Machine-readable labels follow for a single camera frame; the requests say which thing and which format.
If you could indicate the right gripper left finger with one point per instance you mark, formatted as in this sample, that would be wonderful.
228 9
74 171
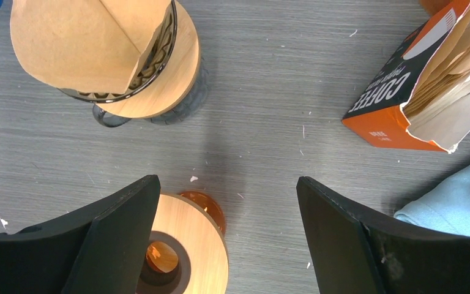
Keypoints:
98 248

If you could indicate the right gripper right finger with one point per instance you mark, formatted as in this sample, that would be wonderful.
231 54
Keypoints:
356 249

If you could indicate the amber glass carafe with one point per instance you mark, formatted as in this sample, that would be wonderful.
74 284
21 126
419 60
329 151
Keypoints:
161 257

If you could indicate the brown paper coffee filter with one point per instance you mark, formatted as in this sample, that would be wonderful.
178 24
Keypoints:
88 46

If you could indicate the orange coffee filter box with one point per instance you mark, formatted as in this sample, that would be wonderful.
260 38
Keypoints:
420 99

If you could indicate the light blue cloth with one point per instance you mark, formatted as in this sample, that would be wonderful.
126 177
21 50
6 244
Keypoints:
446 208

